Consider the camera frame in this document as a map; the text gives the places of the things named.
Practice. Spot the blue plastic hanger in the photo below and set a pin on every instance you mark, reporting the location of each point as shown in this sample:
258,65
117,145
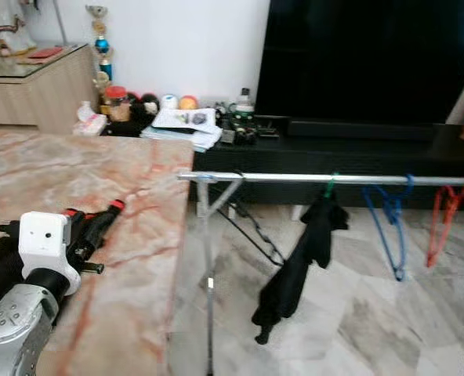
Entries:
402,266

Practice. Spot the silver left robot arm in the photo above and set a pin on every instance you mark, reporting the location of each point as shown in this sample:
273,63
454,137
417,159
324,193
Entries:
16,321

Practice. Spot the red plastic hanger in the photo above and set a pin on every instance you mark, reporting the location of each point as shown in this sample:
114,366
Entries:
432,254

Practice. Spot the green plastic hanger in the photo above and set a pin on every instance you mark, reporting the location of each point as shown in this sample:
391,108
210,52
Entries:
331,186

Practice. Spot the marble pattern folding table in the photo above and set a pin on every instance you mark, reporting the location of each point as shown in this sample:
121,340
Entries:
138,235

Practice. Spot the pink tissue box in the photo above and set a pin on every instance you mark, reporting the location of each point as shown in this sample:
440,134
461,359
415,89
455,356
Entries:
91,124

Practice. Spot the red lidded snack jar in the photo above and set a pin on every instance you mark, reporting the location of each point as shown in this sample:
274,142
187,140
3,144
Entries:
116,106

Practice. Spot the white paper stack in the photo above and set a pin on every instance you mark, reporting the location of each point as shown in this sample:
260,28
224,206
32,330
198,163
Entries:
181,129

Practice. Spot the black mouse plush toy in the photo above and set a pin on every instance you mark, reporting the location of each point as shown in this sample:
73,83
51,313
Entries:
144,104

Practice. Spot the light wood cabinet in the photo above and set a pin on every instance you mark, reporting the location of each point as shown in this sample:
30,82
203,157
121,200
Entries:
36,98

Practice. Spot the white and blue ball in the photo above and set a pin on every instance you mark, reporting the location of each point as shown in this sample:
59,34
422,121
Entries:
168,102

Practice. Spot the orange ball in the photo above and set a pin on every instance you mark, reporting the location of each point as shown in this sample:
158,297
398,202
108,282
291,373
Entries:
187,103

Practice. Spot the red flat box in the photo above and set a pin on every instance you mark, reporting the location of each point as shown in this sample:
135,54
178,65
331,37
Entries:
44,52

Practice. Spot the gold and blue trophy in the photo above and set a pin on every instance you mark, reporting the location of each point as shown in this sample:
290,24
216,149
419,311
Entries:
101,47

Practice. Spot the silver metal clothes rack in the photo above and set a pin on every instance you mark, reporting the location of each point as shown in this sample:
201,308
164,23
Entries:
279,178

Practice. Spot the black soundbar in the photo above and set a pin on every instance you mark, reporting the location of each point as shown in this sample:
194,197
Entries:
365,130

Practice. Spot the clear bottle with dark cap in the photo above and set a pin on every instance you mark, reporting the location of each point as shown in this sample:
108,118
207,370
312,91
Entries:
244,104

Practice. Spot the black shirt with green logo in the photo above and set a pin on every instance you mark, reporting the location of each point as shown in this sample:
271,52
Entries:
295,274

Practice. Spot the white robed figurine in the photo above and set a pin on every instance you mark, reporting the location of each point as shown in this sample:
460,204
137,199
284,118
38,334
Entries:
9,27

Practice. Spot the black flat screen television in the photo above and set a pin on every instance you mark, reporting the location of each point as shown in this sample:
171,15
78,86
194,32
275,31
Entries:
365,55

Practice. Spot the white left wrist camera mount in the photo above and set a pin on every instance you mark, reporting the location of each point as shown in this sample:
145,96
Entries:
44,239

